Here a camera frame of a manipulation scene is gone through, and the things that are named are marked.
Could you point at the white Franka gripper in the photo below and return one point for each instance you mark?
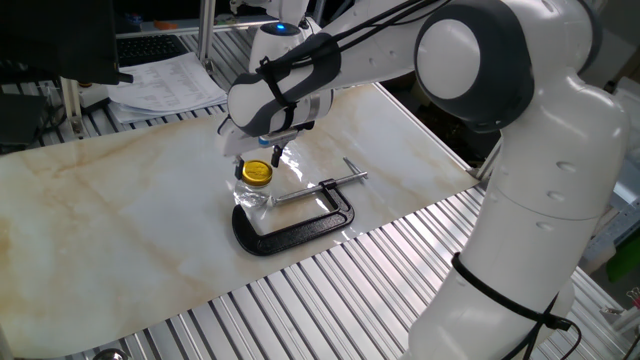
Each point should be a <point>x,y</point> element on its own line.
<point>232,145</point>

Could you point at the stack of printed papers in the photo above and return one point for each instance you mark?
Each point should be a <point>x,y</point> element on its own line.
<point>165,85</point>

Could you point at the orange tool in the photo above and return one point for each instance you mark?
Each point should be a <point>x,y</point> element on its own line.
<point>165,24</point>

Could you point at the gold metal jar lid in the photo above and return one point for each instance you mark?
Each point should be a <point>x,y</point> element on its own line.
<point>257,172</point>

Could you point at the black keyboard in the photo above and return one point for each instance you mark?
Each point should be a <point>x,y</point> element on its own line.
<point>150,47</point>

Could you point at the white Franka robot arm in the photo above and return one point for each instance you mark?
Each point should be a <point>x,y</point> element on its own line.
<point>520,170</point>

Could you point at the black monitor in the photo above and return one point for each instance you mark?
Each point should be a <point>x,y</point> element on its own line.
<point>60,40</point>

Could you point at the aluminium frame post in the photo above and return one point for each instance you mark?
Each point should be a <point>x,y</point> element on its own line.
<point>206,30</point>

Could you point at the green mat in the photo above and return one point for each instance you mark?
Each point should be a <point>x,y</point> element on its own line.
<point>625,260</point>

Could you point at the black C-clamp with steel screw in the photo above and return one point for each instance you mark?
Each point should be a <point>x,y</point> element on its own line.
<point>295,232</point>

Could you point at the small glass jar silver lid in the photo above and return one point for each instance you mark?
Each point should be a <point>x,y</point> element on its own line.
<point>111,355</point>

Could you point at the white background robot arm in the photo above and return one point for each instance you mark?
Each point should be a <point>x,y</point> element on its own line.
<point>292,11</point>

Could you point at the clear glass jar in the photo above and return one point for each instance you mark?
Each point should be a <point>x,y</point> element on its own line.
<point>252,195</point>

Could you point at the black device box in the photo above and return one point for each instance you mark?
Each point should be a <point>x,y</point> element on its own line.
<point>20,120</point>

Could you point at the white button box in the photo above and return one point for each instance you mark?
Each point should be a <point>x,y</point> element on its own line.
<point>95,97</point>

